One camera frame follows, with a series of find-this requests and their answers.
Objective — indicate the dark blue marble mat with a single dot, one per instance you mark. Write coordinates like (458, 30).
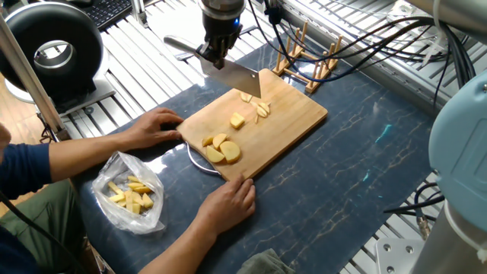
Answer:
(350, 175)

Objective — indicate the bamboo cutting board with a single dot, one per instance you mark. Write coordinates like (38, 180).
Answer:
(293, 122)

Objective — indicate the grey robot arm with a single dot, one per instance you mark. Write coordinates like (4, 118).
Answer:
(456, 167)

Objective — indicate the person's left forearm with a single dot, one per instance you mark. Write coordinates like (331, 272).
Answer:
(76, 158)

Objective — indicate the olive trousers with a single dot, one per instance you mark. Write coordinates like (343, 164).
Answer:
(38, 228)

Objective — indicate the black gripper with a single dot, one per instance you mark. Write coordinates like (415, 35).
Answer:
(222, 32)

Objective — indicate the metal mounting plate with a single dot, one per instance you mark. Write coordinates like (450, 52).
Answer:
(399, 259)

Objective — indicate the grey-green cloth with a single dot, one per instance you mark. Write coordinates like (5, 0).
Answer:
(262, 262)

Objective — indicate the black keyboard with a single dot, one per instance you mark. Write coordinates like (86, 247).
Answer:
(106, 11)

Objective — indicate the narrow potato wedge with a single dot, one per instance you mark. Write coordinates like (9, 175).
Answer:
(220, 140)

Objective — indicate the person's left hand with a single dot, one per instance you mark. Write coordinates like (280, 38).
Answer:
(156, 128)

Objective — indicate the person's right hand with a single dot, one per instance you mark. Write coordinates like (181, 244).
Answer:
(228, 205)

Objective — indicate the white sheet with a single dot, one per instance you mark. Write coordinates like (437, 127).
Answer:
(179, 27)

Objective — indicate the plastic bag of potato sticks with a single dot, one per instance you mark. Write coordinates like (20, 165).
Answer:
(125, 194)

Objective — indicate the person's right forearm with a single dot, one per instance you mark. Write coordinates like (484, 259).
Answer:
(175, 251)

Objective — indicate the steel cleaver knife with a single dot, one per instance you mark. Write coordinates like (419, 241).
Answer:
(236, 78)

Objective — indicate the wooden knife rack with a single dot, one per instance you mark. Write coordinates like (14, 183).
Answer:
(312, 67)

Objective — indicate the wooden pole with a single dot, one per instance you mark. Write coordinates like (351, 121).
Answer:
(30, 80)

